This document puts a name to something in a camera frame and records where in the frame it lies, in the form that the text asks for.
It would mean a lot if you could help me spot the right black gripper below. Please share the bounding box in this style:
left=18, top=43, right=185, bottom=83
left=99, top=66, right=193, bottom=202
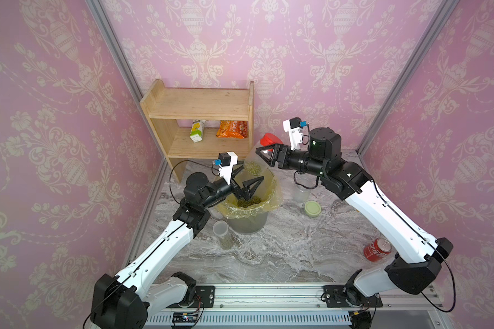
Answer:
left=259, top=144, right=332, bottom=182

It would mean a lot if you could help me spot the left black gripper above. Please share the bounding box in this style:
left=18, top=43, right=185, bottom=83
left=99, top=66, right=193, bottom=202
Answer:
left=200, top=161, right=263, bottom=211

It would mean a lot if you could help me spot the white lid glass jar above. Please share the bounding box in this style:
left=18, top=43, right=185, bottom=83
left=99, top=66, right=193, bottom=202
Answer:
left=213, top=221, right=233, bottom=250

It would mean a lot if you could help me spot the red lid glass jar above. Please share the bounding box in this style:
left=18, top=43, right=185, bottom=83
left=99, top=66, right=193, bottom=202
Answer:
left=235, top=141, right=273, bottom=189

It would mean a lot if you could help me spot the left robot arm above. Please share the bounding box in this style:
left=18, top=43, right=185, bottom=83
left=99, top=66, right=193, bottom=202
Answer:
left=87, top=167, right=264, bottom=328

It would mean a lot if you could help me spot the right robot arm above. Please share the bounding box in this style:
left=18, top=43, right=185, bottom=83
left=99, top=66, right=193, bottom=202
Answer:
left=256, top=127, right=453, bottom=297

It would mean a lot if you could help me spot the green mung beans pile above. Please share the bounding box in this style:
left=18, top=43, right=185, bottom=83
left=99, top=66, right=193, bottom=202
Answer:
left=237, top=196, right=262, bottom=208

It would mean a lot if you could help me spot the yellow plastic bin liner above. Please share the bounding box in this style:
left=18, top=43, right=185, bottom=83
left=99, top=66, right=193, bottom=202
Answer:
left=216, top=172, right=283, bottom=219

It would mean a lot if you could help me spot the orange snack bag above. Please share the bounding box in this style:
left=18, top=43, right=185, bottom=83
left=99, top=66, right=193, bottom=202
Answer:
left=216, top=121, right=248, bottom=139

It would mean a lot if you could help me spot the green white juice carton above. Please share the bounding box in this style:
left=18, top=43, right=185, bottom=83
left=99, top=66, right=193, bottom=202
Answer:
left=189, top=119, right=206, bottom=143

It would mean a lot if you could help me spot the wooden two-tier shelf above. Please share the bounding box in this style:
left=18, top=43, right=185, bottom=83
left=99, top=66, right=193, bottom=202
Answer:
left=140, top=80, right=255, bottom=181

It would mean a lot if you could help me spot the red can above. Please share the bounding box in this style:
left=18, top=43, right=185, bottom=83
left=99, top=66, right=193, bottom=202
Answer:
left=363, top=237, right=392, bottom=262

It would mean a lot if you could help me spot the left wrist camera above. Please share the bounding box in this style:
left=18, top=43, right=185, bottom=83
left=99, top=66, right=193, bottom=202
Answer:
left=213, top=152, right=238, bottom=185

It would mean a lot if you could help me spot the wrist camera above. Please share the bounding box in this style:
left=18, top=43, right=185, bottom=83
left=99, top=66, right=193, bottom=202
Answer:
left=283, top=117, right=308, bottom=151
left=213, top=152, right=238, bottom=185

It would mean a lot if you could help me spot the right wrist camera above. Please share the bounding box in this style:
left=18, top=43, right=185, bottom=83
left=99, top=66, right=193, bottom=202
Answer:
left=283, top=117, right=308, bottom=151

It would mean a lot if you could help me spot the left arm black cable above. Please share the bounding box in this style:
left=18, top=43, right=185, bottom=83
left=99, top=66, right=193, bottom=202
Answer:
left=168, top=159, right=219, bottom=204

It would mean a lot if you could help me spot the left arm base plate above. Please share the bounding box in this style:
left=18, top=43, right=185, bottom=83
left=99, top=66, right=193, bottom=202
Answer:
left=170, top=285, right=216, bottom=308

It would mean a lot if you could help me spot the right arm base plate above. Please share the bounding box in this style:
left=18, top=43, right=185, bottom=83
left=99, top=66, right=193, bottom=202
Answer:
left=321, top=285, right=383, bottom=309

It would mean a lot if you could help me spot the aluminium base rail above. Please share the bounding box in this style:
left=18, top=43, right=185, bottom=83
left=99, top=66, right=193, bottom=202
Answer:
left=91, top=282, right=451, bottom=329

